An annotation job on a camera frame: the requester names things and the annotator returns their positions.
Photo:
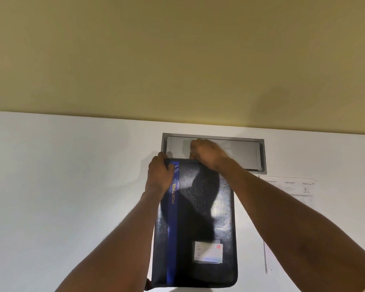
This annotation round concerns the person's left hand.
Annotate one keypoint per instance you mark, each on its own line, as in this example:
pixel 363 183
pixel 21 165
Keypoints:
pixel 157 175

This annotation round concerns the person's right hand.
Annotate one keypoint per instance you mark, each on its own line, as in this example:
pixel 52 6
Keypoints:
pixel 208 155

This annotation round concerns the person's left thumb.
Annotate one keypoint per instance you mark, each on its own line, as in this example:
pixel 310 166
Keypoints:
pixel 169 168

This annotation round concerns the person's right fingers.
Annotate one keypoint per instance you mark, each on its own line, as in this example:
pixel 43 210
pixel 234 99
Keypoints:
pixel 195 150

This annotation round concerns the black zip portfolio folder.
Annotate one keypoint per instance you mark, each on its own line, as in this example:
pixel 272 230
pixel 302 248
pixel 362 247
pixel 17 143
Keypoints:
pixel 197 228

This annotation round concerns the person's right forearm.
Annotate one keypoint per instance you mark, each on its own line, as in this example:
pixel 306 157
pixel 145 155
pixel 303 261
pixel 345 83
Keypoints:
pixel 301 234

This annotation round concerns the person's left forearm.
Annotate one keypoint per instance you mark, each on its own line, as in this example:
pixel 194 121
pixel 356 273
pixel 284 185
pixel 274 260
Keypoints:
pixel 106 246

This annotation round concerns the white card in folder pocket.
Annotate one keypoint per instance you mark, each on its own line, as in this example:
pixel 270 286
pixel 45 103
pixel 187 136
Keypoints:
pixel 208 252

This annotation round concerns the white printed paper sheet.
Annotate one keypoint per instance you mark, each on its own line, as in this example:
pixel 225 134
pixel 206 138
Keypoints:
pixel 287 215

